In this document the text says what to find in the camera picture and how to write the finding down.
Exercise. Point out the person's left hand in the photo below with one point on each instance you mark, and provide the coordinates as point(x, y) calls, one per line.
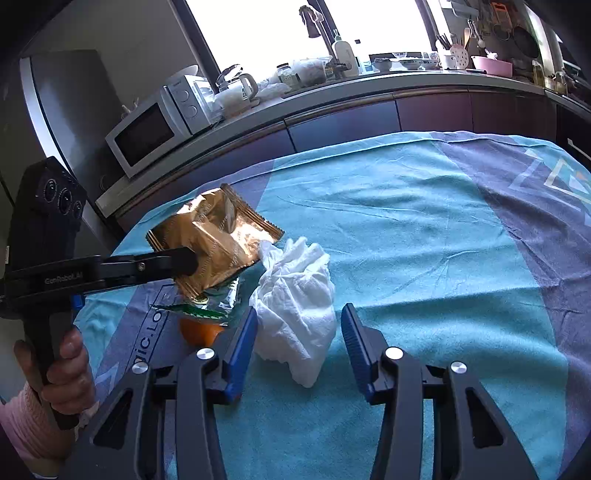
point(76, 369)

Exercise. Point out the pink basin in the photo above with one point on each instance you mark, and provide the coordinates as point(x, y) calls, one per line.
point(491, 67)

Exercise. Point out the grey refrigerator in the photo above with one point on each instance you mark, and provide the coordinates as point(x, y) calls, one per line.
point(60, 106)

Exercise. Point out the kitchen faucet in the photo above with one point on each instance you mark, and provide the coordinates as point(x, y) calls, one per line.
point(316, 23)

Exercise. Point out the teal and grey tablecloth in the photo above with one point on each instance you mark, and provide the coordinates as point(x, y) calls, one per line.
point(415, 254)

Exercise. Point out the clear plastic bags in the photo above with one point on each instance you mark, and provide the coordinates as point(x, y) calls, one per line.
point(307, 71)

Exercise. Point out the group of small bowls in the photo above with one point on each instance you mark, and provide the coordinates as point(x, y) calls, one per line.
point(406, 61)

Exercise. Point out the white microwave oven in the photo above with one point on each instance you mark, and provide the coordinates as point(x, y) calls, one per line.
point(147, 134)

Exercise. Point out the gold foil snack wrapper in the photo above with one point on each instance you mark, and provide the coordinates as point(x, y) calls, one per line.
point(217, 240)

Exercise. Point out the white dotted utensil holder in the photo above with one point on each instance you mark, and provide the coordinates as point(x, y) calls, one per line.
point(455, 55)

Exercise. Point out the dark brown base cabinets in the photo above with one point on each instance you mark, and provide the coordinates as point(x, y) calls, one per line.
point(346, 122)

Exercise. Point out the oil bottle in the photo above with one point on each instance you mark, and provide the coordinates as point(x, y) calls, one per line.
point(537, 74)

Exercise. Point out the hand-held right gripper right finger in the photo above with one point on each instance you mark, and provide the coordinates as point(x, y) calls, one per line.
point(360, 355)

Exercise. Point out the beige kitchen countertop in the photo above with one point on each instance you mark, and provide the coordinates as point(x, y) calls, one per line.
point(323, 94)

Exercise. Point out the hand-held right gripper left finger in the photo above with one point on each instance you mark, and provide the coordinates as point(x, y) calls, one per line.
point(238, 360)

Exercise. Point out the green and clear plastic wrapper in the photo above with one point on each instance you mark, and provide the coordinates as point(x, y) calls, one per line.
point(217, 302)

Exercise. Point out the white tissue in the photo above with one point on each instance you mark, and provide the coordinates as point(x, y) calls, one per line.
point(295, 314)

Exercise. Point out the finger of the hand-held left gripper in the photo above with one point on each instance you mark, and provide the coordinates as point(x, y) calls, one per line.
point(152, 267)

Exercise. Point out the white soap bottle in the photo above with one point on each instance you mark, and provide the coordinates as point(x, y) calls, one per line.
point(345, 55)

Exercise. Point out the glass kettle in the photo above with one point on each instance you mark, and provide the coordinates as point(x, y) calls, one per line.
point(238, 83)

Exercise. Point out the cooking pot on stove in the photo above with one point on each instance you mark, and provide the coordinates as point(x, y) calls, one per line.
point(570, 76)

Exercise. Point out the black built-in oven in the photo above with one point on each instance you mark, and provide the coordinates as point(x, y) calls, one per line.
point(575, 134)

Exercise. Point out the glass jar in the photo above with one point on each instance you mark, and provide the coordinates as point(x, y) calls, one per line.
point(285, 74)

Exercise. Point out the kitchen window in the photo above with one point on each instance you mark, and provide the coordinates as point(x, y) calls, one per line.
point(277, 27)

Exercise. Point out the hanging black frying pan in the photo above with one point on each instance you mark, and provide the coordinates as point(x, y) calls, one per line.
point(526, 41)

